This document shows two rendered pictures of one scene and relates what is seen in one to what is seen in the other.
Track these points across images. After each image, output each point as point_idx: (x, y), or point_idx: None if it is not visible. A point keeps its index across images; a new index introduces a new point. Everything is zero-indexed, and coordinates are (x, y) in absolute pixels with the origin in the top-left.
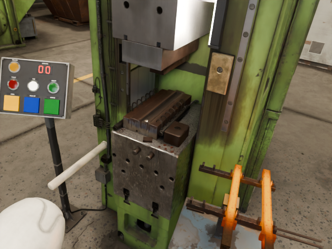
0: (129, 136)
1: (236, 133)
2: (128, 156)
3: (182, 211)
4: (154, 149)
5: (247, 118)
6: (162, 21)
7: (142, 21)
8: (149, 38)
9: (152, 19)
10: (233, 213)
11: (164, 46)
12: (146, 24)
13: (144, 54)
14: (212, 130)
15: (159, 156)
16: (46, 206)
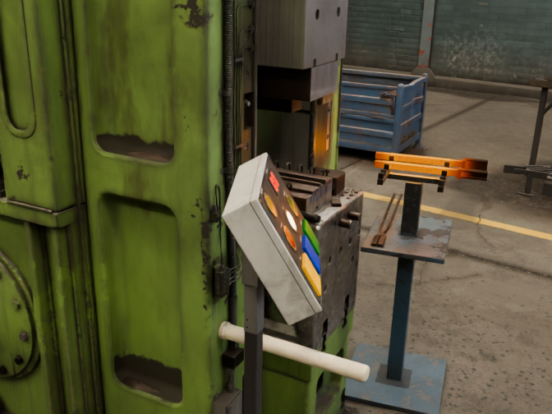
0: (328, 214)
1: (332, 144)
2: (331, 251)
3: (387, 250)
4: (351, 204)
5: (336, 118)
6: (340, 25)
7: (327, 32)
8: (331, 51)
9: (334, 25)
10: (448, 167)
11: (340, 55)
12: (330, 34)
13: (327, 77)
14: (321, 158)
15: (353, 209)
16: None
